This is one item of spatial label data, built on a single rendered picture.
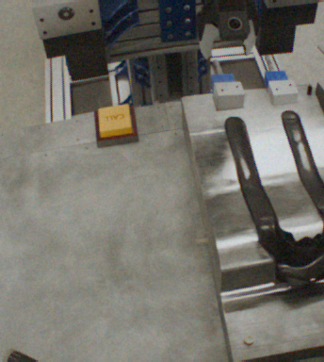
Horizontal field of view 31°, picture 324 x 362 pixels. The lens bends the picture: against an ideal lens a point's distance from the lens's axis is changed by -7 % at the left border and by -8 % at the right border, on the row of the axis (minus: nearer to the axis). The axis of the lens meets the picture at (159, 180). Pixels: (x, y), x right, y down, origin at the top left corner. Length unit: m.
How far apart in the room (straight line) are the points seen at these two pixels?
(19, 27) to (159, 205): 1.83
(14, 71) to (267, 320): 1.89
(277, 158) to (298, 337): 0.32
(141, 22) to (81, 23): 0.22
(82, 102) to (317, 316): 1.35
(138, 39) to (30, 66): 1.16
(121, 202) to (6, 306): 0.29
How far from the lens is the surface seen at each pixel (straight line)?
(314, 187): 1.02
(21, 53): 2.65
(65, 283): 1.03
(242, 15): 0.90
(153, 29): 1.45
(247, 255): 0.89
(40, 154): 1.19
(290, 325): 0.92
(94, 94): 2.08
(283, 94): 1.10
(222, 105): 1.09
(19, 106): 2.41
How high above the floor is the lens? 1.72
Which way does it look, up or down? 55 degrees down
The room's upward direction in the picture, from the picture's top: 6 degrees counter-clockwise
